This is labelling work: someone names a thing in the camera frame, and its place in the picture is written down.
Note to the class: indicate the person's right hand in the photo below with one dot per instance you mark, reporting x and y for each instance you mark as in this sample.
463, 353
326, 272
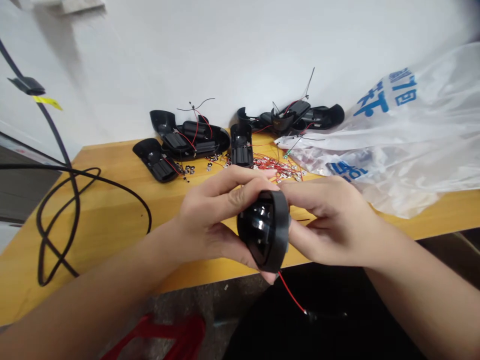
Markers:
337, 225

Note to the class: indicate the person's left hand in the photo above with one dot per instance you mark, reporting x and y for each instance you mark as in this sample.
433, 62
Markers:
204, 210

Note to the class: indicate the black oval plastic housing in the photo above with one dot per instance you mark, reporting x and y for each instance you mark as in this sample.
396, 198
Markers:
268, 228

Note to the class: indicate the small black housing shell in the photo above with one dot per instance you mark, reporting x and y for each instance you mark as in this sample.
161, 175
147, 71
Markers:
155, 161

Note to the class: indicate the large black housing with batteries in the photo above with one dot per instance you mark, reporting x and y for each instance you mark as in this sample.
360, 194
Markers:
202, 140

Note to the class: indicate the narrow black battery holder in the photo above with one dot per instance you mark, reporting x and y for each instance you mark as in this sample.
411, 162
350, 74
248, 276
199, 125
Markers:
240, 146

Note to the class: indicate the person's legs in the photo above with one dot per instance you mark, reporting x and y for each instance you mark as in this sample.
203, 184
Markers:
330, 322

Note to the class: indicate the curved black shell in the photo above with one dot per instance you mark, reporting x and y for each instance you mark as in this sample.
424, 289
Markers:
243, 115
161, 120

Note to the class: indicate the white plastic bag blue print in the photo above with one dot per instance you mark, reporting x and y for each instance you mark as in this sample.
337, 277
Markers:
408, 150

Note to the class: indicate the black oval shell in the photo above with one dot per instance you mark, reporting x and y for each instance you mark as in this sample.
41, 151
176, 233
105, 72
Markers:
324, 116

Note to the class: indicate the red plastic stool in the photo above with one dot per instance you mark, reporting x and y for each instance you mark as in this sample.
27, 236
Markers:
165, 337

